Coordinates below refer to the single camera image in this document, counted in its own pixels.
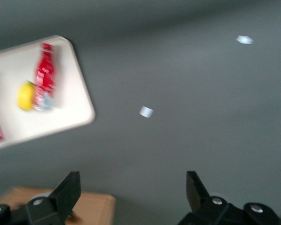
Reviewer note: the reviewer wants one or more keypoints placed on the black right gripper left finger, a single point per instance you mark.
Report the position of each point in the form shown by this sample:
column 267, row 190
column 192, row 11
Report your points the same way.
column 61, row 199

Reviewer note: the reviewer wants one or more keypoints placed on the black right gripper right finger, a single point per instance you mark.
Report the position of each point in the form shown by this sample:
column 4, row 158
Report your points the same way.
column 201, row 199

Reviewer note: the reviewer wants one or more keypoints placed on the red coke bottle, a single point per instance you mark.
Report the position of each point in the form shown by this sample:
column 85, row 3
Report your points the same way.
column 45, row 75

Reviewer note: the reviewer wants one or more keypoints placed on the white plastic tray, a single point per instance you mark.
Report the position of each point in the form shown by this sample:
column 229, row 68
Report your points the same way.
column 68, row 98

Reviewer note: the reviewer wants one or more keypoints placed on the wooden box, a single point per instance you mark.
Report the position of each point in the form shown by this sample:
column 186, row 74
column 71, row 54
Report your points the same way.
column 93, row 208

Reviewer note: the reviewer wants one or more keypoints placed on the white tape piece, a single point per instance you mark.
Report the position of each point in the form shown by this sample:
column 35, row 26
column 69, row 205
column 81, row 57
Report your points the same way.
column 244, row 39
column 146, row 111

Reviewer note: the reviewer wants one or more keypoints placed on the yellow lemon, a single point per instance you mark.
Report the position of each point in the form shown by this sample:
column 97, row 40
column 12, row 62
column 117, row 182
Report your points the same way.
column 25, row 96

